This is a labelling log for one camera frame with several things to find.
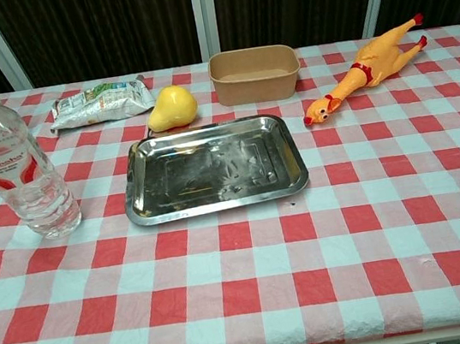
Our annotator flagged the transparent plastic water bottle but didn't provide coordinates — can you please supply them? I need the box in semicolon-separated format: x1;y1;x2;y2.
0;56;86;249

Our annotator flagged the rectangular stainless steel tray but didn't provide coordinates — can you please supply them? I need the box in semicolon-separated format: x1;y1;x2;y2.
114;108;314;230

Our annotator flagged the yellow plastic pear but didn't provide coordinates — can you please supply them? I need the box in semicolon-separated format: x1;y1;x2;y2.
141;81;201;135

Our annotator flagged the brown kraft paper bowl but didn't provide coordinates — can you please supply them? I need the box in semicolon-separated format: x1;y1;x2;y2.
206;40;305;110

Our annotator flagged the red white checkered tablecloth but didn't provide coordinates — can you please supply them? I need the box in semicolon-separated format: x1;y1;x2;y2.
0;23;460;344

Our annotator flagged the silver snack bag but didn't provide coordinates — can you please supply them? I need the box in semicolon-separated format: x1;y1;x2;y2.
44;73;158;133

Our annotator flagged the yellow rubber chicken toy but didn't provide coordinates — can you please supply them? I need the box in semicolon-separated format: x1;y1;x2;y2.
290;13;439;128

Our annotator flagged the dark brown curtain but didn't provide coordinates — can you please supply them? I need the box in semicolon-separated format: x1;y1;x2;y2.
0;0;460;95

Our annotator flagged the vertical white frame post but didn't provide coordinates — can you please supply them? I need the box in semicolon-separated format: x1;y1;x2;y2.
189;0;224;64

